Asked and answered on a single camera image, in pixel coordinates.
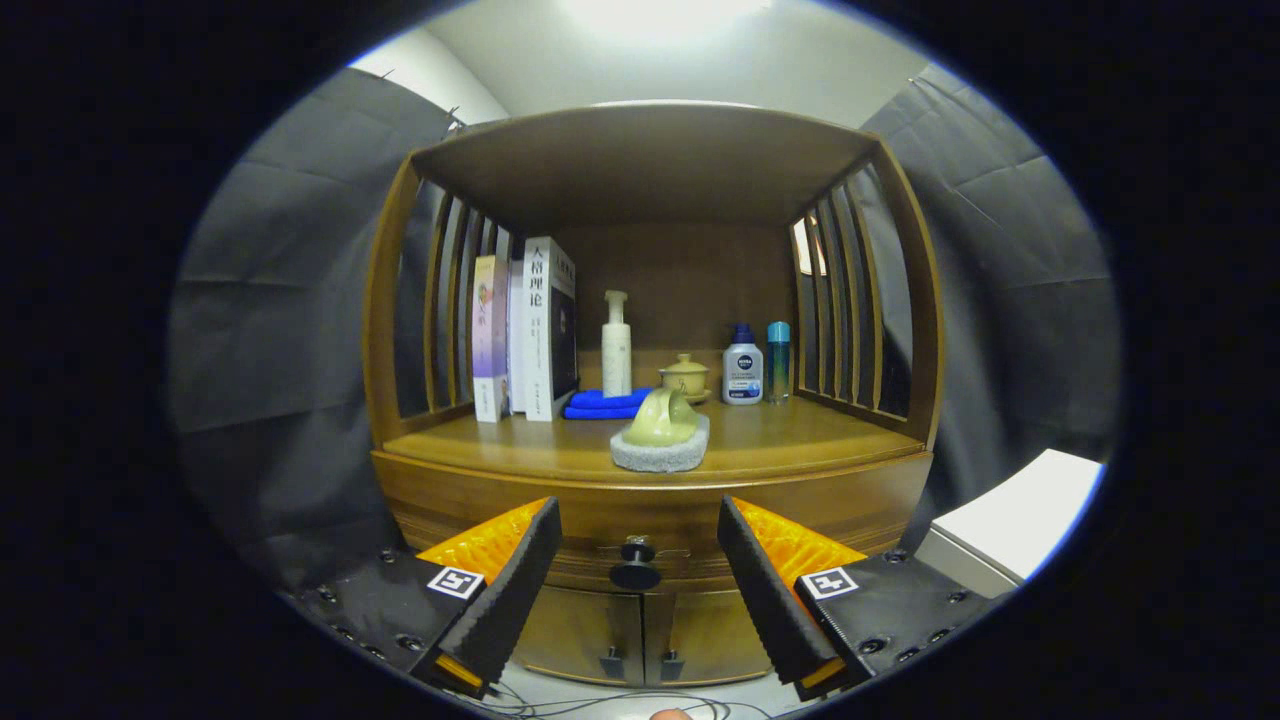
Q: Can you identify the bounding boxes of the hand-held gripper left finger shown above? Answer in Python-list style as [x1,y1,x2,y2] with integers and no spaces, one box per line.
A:
[283,495,563,701]

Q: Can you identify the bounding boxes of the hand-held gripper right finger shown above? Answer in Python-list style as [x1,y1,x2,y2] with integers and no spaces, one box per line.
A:
[717,495,1006,703]

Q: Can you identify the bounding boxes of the wooden drawer with black knob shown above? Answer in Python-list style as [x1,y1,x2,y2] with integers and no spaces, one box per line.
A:
[372,450,934,593]

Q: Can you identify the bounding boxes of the green-handled grey scrub brush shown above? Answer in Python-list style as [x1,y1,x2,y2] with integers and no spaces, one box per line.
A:
[610,387,711,473]

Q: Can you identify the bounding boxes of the wooden cabinet door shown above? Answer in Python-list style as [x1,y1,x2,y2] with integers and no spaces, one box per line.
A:
[643,590,776,687]
[510,585,646,687]

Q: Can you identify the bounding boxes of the wooden countertop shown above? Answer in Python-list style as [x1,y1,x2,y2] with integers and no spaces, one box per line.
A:
[380,395,926,488]

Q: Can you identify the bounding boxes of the brown wooden cabinet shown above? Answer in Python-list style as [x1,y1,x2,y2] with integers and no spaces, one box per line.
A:
[362,100,946,689]

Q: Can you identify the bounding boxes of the blue folded towel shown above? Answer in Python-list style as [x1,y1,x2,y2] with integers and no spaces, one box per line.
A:
[563,387,656,421]

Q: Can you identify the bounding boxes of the white bottle with blue cap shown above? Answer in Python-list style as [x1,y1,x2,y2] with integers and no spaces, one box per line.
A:
[721,322,765,406]

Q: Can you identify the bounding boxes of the teal slim bottle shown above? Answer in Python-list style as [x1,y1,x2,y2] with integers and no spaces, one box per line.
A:
[766,321,792,405]

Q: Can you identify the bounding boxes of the yellow lidded teacup with saucer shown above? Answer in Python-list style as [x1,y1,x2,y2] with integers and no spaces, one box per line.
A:
[657,352,713,405]

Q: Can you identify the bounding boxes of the thin white book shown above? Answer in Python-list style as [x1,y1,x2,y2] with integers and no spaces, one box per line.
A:
[506,260,528,415]

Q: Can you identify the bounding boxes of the thick white book dark cover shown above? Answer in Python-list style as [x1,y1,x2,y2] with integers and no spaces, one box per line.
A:
[522,236,579,422]

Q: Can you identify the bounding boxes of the white pump bottle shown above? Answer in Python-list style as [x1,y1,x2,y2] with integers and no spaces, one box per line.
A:
[601,290,633,398]

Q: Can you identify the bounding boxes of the purple book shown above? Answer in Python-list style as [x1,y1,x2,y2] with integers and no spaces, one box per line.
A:
[471,254,511,424]

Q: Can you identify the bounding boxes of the white box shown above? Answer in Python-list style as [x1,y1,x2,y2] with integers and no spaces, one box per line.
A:
[915,448,1106,599]

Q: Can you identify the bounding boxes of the ceiling light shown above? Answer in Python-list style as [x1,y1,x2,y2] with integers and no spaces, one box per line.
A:
[560,0,781,41]

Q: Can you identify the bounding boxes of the dark floor cables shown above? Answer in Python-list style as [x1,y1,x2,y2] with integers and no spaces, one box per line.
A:
[470,685,791,720]

